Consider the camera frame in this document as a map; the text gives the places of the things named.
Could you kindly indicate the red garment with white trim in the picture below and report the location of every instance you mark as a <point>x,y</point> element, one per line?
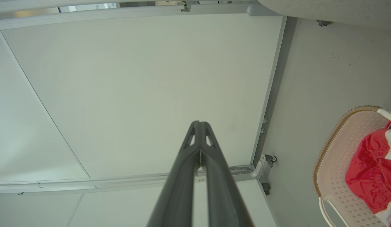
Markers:
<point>371,170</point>

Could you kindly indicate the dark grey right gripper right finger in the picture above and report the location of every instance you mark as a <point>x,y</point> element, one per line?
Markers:
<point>222,195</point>

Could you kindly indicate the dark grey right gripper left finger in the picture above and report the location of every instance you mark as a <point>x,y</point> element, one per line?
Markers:
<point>179,189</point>

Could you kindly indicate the grey metal partition foot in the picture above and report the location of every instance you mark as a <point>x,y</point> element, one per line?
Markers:
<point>258,168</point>

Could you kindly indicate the cream perforated laundry basket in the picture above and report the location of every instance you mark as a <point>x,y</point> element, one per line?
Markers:
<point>335,164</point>

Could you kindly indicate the black caster wheel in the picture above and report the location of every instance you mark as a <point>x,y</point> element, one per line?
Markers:
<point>323,23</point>

